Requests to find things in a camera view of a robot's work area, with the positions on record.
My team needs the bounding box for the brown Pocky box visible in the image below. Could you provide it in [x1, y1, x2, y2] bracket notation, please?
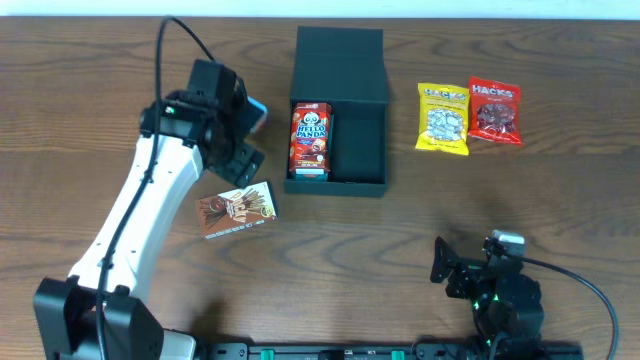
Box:
[196, 181, 278, 240]

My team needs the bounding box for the red Hello Panda box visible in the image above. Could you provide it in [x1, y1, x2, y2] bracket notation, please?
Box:
[288, 103, 332, 177]

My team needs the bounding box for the red Hacks candy bag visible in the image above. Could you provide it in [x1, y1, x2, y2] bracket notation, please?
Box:
[468, 76, 523, 145]

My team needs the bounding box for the teal Good Day cookie box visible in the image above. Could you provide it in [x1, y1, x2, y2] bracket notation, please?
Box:
[292, 168, 329, 182]

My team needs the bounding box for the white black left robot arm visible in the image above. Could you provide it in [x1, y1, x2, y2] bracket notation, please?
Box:
[33, 91, 268, 359]

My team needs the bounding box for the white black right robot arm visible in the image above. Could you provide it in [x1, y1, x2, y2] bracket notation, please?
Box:
[430, 230, 544, 355]

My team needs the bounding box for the dark green open box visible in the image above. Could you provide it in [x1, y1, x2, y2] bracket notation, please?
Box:
[283, 26, 389, 197]

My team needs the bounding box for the yellow Hacks candy bag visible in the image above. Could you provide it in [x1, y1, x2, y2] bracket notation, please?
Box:
[415, 83, 470, 156]

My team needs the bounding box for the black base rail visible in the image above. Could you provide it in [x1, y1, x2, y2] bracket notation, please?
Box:
[194, 339, 584, 360]

